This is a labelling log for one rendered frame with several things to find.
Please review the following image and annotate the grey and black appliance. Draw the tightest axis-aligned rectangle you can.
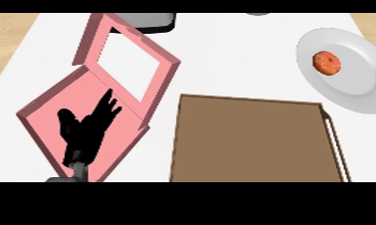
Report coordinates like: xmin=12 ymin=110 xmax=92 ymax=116
xmin=111 ymin=13 xmax=179 ymax=35

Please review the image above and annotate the white round plate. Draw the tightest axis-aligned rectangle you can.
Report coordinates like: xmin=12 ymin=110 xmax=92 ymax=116
xmin=295 ymin=27 xmax=376 ymax=114

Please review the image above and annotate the pink open box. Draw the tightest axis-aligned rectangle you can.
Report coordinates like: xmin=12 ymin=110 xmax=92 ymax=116
xmin=15 ymin=13 xmax=183 ymax=183

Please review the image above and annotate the brown wooden tray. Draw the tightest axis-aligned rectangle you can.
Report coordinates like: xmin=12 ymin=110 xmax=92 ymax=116
xmin=170 ymin=93 xmax=353 ymax=183

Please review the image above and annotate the orange red round squash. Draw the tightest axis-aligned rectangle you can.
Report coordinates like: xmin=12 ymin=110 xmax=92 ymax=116
xmin=311 ymin=50 xmax=342 ymax=77

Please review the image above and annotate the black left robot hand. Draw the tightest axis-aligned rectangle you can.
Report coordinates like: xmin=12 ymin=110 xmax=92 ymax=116
xmin=56 ymin=88 xmax=124 ymax=167

